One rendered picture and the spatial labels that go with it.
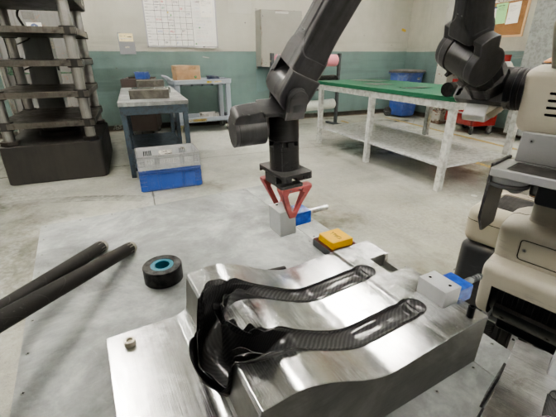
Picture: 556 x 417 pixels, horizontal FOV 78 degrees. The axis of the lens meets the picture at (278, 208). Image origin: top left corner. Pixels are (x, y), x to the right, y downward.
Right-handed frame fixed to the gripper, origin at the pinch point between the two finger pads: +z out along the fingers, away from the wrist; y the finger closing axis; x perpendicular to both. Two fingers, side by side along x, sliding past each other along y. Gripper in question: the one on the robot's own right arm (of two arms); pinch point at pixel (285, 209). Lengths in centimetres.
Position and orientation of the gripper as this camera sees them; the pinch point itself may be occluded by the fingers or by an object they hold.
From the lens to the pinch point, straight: 71.3
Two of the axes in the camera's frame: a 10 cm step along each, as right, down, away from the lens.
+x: 8.8, -2.3, 4.2
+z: 0.4, 9.1, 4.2
